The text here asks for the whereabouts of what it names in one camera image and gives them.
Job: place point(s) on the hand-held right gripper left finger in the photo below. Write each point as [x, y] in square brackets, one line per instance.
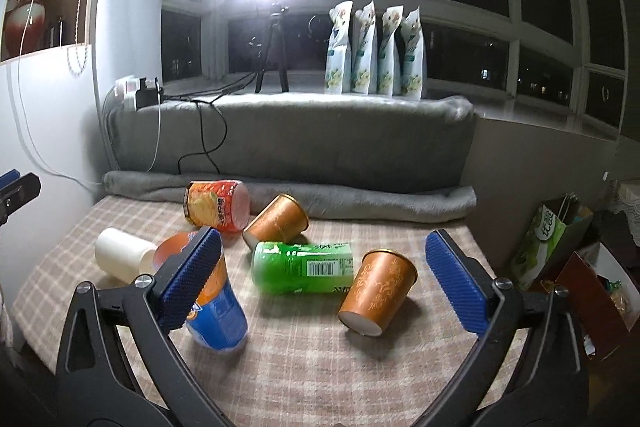
[192, 279]

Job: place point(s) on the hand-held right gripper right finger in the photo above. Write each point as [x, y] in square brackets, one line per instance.
[457, 289]

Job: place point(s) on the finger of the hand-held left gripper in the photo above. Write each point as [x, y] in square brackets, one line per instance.
[20, 197]

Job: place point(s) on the blue and orange cup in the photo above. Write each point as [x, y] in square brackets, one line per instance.
[220, 307]

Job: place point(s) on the red orange noodle cup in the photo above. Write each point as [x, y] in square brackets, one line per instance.
[212, 207]

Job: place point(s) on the white cup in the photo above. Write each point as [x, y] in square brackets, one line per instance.
[117, 254]

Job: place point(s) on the orange paper cup gold print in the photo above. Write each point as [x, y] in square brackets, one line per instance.
[277, 222]
[375, 297]

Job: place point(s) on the green paper bag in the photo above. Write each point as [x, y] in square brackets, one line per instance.
[542, 247]

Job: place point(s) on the rolled grey blanket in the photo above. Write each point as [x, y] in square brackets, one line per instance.
[375, 204]

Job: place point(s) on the red-brown cardboard box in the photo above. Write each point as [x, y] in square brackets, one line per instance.
[587, 302]

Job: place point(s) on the white power strip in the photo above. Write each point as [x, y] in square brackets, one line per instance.
[124, 89]

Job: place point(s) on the black power adapter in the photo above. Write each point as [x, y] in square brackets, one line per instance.
[149, 96]

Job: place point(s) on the red vase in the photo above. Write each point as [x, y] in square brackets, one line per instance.
[25, 19]

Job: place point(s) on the grey plush cushion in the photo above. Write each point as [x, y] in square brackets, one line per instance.
[325, 142]

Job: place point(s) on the white lace cloth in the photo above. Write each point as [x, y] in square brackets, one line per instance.
[627, 199]

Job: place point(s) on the white green stand-up pouch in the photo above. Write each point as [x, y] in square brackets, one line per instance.
[364, 62]
[414, 57]
[337, 57]
[390, 62]

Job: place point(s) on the black tripod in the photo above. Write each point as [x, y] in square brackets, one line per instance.
[272, 42]

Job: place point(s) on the white window frame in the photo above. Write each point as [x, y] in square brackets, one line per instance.
[510, 32]

